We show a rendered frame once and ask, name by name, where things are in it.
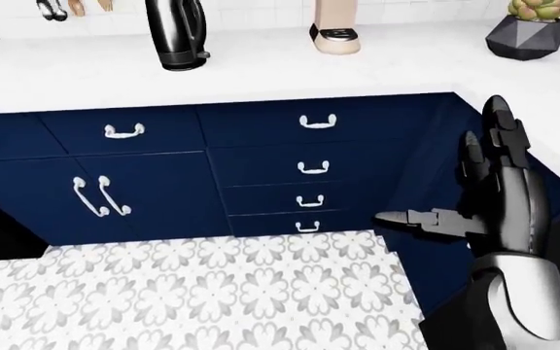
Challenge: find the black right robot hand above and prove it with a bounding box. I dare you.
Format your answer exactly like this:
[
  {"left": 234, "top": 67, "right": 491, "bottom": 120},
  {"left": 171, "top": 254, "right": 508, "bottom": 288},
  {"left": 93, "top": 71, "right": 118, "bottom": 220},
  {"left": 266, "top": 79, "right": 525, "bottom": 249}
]
[{"left": 374, "top": 93, "right": 552, "bottom": 259}]

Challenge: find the black electric kettle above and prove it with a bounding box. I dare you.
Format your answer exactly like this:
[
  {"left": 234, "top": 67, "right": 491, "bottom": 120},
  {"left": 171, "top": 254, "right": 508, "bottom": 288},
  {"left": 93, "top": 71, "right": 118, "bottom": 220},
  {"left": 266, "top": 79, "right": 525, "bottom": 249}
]
[{"left": 144, "top": 0, "right": 212, "bottom": 72}]

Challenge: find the succulent in grey faceted pot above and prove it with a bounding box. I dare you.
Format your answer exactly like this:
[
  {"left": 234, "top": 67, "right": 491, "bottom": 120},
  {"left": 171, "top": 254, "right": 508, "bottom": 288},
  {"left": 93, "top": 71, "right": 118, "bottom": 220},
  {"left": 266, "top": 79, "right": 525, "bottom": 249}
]
[{"left": 484, "top": 0, "right": 560, "bottom": 61}]

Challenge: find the navy blue cabinet unit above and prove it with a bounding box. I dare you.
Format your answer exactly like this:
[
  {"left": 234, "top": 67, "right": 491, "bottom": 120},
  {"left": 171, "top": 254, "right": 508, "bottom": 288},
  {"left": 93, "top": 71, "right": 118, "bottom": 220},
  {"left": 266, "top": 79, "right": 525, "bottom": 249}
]
[{"left": 0, "top": 91, "right": 560, "bottom": 322}]

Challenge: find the black silver hanging utensil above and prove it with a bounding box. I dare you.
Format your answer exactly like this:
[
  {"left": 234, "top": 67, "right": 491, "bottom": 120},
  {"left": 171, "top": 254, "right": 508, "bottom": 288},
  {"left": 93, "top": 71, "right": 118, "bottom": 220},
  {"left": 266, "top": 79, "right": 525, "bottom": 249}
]
[{"left": 35, "top": 0, "right": 69, "bottom": 22}]

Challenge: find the white cabinet door handle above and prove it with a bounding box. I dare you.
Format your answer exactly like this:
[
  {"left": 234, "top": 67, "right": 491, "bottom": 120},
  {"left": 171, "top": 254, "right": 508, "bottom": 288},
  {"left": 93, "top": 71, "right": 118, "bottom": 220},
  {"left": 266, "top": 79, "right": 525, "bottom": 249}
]
[
  {"left": 71, "top": 175, "right": 111, "bottom": 219},
  {"left": 97, "top": 175, "right": 133, "bottom": 216}
]

